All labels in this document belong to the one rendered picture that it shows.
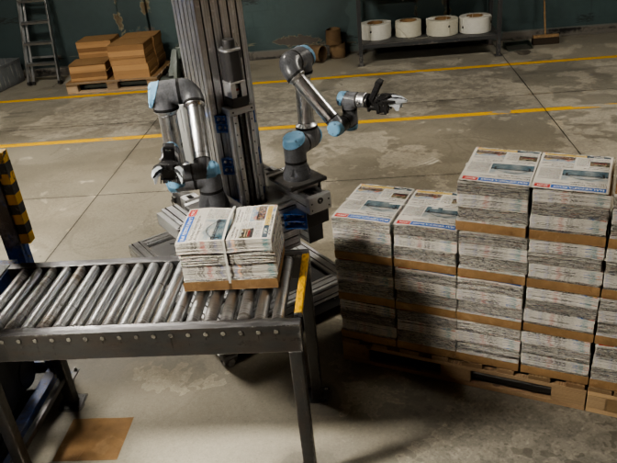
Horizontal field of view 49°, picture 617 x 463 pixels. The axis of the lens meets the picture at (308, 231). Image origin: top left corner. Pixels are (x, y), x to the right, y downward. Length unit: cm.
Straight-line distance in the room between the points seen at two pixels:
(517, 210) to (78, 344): 178
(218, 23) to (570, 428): 241
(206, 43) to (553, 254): 181
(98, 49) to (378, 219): 686
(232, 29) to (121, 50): 564
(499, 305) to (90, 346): 170
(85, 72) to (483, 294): 696
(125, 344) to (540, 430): 179
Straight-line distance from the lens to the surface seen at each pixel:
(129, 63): 893
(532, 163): 298
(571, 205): 279
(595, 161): 303
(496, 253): 293
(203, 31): 328
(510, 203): 282
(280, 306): 254
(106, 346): 265
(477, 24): 894
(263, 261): 258
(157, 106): 313
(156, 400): 351
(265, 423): 324
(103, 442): 338
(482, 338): 318
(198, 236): 262
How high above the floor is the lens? 222
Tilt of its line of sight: 28 degrees down
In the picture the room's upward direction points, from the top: 6 degrees counter-clockwise
